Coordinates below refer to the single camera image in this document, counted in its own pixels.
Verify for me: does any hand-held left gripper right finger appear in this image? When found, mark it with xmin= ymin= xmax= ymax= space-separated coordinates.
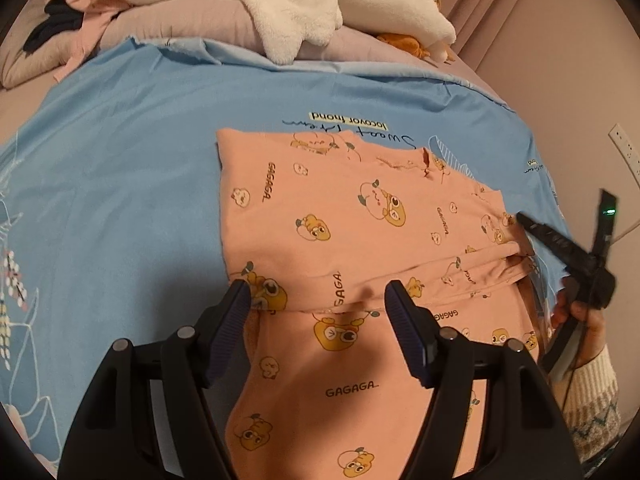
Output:
xmin=384 ymin=280 xmax=584 ymax=480

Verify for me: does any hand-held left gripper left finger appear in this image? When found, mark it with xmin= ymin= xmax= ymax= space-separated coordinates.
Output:
xmin=57 ymin=280 xmax=251 ymax=480

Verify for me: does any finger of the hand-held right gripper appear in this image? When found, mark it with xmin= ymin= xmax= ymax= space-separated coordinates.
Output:
xmin=515 ymin=211 xmax=601 ymax=282

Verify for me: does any pink cartoon print pajama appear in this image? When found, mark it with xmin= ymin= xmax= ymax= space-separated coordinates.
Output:
xmin=215 ymin=127 xmax=557 ymax=480

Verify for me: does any person's right forearm knit sleeve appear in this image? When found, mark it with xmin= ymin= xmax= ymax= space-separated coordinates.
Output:
xmin=562 ymin=345 xmax=624 ymax=467

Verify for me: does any person's right hand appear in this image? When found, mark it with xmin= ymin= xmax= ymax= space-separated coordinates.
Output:
xmin=549 ymin=279 xmax=609 ymax=367

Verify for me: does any blue printed bed sheet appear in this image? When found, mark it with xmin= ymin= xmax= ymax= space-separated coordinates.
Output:
xmin=0 ymin=37 xmax=572 ymax=480

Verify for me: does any pink curtain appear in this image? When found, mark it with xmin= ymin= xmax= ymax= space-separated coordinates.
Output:
xmin=409 ymin=0 xmax=553 ymax=63

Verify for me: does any plain pink pillow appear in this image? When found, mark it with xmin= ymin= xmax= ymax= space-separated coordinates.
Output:
xmin=97 ymin=0 xmax=453 ymax=67

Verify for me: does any white goose plush toy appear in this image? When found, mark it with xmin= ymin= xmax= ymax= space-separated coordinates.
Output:
xmin=80 ymin=0 xmax=458 ymax=67

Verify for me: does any pink and dark cloth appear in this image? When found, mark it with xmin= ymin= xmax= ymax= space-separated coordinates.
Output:
xmin=22 ymin=0 xmax=123 ymax=83

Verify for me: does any white wall power strip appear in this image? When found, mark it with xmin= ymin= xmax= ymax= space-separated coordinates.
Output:
xmin=607 ymin=122 xmax=640 ymax=187

